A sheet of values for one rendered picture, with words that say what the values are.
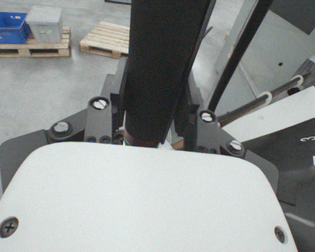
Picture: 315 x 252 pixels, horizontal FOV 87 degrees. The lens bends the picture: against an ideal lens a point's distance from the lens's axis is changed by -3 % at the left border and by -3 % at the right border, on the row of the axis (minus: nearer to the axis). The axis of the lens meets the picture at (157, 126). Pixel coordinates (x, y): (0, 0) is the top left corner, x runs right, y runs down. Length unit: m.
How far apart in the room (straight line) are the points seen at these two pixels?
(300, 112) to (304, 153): 0.30
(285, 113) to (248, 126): 0.10
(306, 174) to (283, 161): 0.03
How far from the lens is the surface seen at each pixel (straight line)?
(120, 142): 0.37
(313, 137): 0.29
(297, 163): 0.24
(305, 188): 0.22
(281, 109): 0.57
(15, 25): 3.88
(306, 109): 0.56
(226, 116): 0.29
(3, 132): 2.25
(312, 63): 0.66
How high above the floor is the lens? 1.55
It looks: 49 degrees down
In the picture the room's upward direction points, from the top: 15 degrees clockwise
